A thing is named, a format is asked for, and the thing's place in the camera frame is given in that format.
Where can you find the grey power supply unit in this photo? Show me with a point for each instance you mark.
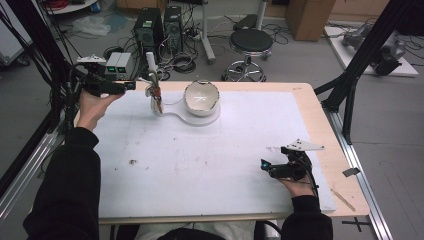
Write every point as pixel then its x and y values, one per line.
pixel 124 65
pixel 112 65

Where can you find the black metal frame strut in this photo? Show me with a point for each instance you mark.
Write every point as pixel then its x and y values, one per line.
pixel 366 50
pixel 40 43

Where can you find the large black computer tower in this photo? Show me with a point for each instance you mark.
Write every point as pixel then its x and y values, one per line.
pixel 148 31

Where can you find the white key stand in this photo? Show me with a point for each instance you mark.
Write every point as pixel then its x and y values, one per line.
pixel 200 118

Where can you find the white metal stand leg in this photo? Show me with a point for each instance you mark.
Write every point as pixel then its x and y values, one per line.
pixel 206 36

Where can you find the cardboard box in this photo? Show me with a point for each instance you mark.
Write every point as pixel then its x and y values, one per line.
pixel 308 20

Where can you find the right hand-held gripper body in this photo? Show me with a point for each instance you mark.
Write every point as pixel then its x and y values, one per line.
pixel 290 170

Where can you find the slim black computer tower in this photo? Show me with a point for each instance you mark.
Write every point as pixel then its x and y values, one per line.
pixel 172 28

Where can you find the person's right hand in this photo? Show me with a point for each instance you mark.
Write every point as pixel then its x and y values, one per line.
pixel 300 188

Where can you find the white floor board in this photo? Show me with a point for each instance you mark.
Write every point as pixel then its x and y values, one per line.
pixel 346 56

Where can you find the grey tape piece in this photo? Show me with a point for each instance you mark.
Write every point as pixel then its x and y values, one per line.
pixel 351 172

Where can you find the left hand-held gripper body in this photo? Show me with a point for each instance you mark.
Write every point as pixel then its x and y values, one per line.
pixel 100 86

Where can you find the white round table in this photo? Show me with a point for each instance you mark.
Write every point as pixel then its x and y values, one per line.
pixel 71 6

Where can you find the white foam board mat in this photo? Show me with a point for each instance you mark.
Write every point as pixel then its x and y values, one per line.
pixel 200 166

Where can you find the person's left hand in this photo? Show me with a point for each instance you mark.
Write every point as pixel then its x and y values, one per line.
pixel 93 110

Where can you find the aluminium rail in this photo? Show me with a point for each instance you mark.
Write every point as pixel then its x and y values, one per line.
pixel 363 186
pixel 13 196

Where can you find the white bowl with dark rim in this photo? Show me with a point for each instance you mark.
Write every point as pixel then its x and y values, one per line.
pixel 201 96

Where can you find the thin wooden strip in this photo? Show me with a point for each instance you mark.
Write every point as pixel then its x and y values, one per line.
pixel 343 200

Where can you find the black tape cross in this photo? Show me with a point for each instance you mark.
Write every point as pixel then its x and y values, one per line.
pixel 356 224

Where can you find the grey and black robot device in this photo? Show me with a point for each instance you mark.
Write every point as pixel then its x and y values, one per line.
pixel 386 53

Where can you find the black round stool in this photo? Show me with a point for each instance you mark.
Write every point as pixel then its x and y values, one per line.
pixel 250 41

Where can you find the person's torso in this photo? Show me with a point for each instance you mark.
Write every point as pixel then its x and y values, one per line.
pixel 200 231

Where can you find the wooden table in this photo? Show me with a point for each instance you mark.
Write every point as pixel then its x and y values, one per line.
pixel 328 133

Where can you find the clear plastic bag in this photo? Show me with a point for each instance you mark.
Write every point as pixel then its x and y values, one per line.
pixel 90 26

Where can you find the black foot pedal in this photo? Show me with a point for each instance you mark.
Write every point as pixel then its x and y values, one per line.
pixel 245 21

